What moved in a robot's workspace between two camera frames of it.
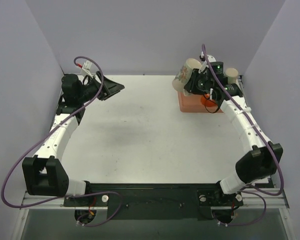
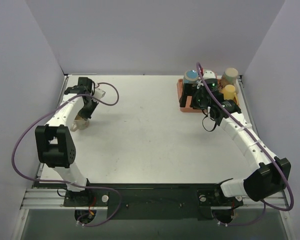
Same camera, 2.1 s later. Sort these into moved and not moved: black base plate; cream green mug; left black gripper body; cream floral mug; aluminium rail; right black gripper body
Moved: right black gripper body; cream floral mug; left black gripper body
Not moved: cream green mug; aluminium rail; black base plate
